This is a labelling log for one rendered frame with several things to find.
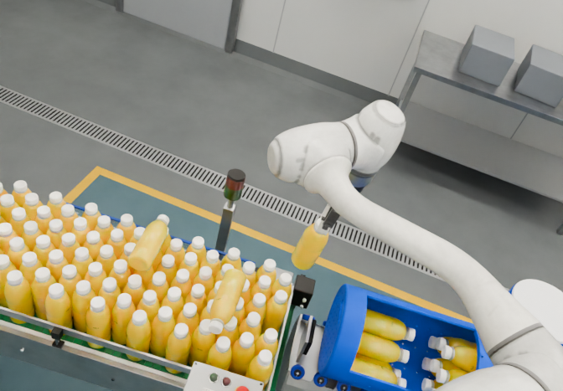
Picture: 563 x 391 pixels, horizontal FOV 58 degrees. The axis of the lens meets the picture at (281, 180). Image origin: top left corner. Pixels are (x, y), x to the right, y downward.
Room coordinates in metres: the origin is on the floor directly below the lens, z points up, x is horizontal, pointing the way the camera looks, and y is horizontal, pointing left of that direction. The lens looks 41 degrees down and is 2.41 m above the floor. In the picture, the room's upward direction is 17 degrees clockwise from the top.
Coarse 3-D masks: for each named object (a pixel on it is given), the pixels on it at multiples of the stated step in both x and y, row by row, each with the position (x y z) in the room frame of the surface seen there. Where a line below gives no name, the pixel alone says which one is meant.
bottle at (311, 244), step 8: (312, 224) 0.99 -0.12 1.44; (304, 232) 0.98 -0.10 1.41; (312, 232) 0.96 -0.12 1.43; (304, 240) 0.96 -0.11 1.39; (312, 240) 0.95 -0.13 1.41; (320, 240) 0.95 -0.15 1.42; (296, 248) 0.99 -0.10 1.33; (304, 248) 0.96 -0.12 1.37; (312, 248) 0.95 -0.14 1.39; (320, 248) 0.95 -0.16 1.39; (296, 256) 0.97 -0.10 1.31; (304, 256) 0.96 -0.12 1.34; (312, 256) 0.96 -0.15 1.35; (296, 264) 0.97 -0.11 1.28; (304, 264) 0.96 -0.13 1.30; (312, 264) 0.98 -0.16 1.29
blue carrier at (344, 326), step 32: (352, 288) 1.00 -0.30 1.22; (352, 320) 0.88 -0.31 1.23; (416, 320) 1.06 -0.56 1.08; (448, 320) 0.98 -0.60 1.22; (320, 352) 0.90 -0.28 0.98; (352, 352) 0.81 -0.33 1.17; (416, 352) 1.00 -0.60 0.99; (480, 352) 0.89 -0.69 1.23; (352, 384) 0.79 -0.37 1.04; (384, 384) 0.78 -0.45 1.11; (416, 384) 0.91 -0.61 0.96
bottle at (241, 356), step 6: (234, 342) 0.81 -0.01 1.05; (234, 348) 0.79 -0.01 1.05; (240, 348) 0.78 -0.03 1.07; (246, 348) 0.79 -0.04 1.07; (252, 348) 0.80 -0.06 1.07; (234, 354) 0.78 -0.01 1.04; (240, 354) 0.77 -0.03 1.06; (246, 354) 0.78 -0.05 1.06; (252, 354) 0.79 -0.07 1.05; (234, 360) 0.77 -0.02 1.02; (240, 360) 0.77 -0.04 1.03; (246, 360) 0.77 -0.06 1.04; (234, 366) 0.77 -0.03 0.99; (240, 366) 0.77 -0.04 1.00; (246, 366) 0.78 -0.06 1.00; (234, 372) 0.77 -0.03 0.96; (240, 372) 0.77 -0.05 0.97
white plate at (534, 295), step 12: (516, 288) 1.38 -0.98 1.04; (528, 288) 1.40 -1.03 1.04; (540, 288) 1.42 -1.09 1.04; (552, 288) 1.44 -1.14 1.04; (528, 300) 1.34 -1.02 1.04; (540, 300) 1.36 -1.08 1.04; (552, 300) 1.38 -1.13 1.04; (540, 312) 1.29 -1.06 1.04; (552, 312) 1.31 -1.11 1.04; (552, 324) 1.26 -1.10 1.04
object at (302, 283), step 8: (296, 280) 1.14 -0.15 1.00; (304, 280) 1.15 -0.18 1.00; (312, 280) 1.16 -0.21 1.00; (296, 288) 1.10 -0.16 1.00; (304, 288) 1.11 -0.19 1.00; (312, 288) 1.12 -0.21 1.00; (296, 296) 1.10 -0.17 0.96; (304, 296) 1.09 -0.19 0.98; (296, 304) 1.10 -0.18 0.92; (304, 304) 1.10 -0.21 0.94
